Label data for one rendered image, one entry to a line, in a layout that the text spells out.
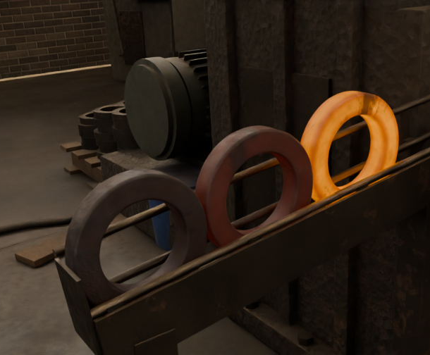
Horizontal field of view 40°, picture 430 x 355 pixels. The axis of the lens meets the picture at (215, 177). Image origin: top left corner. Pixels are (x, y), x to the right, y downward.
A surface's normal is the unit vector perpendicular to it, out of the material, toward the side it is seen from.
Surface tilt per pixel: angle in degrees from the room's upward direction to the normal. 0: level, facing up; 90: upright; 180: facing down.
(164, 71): 35
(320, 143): 90
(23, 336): 0
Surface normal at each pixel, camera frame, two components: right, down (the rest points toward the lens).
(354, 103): 0.54, 0.25
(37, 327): -0.06, -0.94
